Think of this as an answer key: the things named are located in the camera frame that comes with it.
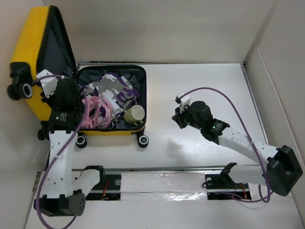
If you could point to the yellow-green mug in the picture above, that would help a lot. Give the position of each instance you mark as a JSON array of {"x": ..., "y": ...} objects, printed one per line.
[{"x": 135, "y": 115}]

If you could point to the white spray bottle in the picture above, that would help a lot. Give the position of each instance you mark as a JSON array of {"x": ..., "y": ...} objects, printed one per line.
[{"x": 114, "y": 106}]

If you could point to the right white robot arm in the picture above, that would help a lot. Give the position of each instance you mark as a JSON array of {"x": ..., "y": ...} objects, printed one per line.
[{"x": 277, "y": 167}]

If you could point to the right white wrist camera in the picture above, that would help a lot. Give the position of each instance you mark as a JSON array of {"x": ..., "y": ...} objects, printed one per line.
[{"x": 183, "y": 100}]

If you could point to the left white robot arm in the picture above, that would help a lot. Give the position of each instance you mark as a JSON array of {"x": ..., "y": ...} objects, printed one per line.
[{"x": 62, "y": 155}]

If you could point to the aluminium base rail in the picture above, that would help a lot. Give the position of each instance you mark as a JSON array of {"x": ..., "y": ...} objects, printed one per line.
[{"x": 165, "y": 185}]

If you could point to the yellow hard-shell suitcase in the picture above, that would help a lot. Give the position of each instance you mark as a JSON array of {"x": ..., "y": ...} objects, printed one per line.
[{"x": 44, "y": 44}]

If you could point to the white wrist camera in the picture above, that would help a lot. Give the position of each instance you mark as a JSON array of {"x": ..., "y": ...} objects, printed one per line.
[
  {"x": 183, "y": 100},
  {"x": 48, "y": 81}
]

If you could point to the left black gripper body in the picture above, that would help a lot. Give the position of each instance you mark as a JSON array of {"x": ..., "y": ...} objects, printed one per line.
[{"x": 53, "y": 100}]

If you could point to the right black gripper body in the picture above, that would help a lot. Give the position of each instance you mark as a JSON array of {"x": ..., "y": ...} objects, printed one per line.
[{"x": 187, "y": 119}]

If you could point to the purple camouflage cloth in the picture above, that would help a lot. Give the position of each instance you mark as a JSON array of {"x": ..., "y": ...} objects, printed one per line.
[{"x": 99, "y": 113}]

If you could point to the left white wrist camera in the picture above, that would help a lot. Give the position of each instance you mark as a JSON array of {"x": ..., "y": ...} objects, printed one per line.
[{"x": 48, "y": 81}]

